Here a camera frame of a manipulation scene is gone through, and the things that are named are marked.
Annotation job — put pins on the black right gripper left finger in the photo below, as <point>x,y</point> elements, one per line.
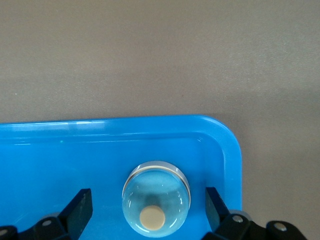
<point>75,217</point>

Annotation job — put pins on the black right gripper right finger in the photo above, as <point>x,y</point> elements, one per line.
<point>220,217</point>

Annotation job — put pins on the blue dome call bell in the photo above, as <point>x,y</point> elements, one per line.
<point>155,195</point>

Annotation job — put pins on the blue plastic tray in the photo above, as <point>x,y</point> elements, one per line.
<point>50,162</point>

